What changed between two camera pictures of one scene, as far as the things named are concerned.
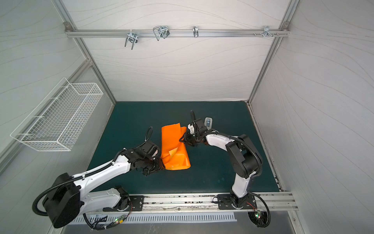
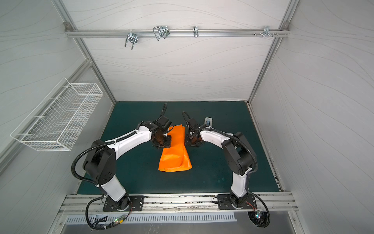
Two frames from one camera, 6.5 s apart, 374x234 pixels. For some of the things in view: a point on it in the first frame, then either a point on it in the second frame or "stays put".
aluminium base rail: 268,203 stays put
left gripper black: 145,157 -> 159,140
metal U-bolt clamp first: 132,37 stays put
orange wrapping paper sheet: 175,152 stays put
